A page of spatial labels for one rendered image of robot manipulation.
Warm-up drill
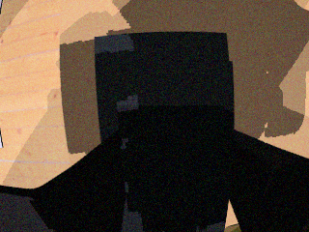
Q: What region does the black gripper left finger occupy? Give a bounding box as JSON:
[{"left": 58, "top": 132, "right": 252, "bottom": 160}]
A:
[{"left": 0, "top": 129, "right": 126, "bottom": 232}]

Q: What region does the light wood floor panel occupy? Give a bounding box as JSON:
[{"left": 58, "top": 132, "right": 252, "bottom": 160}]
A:
[{"left": 59, "top": 0, "right": 309, "bottom": 166}]

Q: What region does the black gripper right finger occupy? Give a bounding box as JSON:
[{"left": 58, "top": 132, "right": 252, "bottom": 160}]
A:
[{"left": 229, "top": 131, "right": 309, "bottom": 232}]

